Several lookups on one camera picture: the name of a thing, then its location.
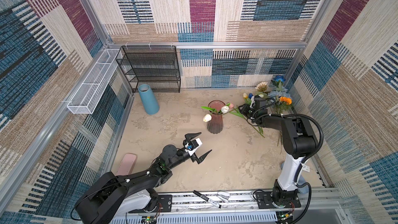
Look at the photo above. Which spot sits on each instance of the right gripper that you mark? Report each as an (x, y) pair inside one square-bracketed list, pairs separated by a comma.
[(243, 110)]

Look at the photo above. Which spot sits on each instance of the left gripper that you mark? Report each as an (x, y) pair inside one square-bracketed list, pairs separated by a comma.
[(199, 159)]

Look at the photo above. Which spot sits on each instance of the yellow tulip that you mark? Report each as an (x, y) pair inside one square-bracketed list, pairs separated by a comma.
[(247, 99)]

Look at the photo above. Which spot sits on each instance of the pink tulip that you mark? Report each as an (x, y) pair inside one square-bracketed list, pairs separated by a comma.
[(232, 108)]

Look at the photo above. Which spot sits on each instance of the dark red glass vase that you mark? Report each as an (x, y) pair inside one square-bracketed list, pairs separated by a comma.
[(215, 125)]

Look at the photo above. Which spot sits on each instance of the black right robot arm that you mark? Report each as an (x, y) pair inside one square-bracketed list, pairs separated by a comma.
[(302, 137)]

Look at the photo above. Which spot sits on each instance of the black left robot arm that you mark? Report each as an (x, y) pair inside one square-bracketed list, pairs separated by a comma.
[(114, 195)]

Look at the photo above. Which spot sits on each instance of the teal cylindrical vase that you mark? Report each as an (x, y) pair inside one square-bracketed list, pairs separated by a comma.
[(148, 99)]

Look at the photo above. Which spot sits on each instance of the mixed blue orange bouquet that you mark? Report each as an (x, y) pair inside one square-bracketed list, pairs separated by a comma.
[(283, 100)]

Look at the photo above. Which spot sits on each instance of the black marker pen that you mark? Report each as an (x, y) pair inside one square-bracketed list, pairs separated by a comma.
[(207, 199)]

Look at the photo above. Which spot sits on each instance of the pink flat tray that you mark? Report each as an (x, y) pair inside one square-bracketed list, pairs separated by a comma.
[(127, 164)]

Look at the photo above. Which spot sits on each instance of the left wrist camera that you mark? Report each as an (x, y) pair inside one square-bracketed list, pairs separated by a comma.
[(192, 146)]

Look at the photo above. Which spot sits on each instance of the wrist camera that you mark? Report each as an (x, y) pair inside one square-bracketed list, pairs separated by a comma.
[(253, 98), (192, 146)]

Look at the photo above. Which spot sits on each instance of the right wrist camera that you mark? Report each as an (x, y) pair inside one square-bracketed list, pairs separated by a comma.
[(253, 98)]

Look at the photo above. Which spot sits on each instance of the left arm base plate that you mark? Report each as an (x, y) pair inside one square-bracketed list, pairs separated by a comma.
[(163, 202)]

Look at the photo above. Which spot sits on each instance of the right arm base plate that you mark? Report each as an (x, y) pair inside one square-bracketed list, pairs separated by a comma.
[(267, 200)]

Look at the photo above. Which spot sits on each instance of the black wire shelf rack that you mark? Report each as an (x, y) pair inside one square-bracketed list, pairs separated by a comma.
[(156, 66)]

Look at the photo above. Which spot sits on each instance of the white wire mesh basket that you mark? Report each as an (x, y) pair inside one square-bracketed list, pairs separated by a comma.
[(89, 93)]

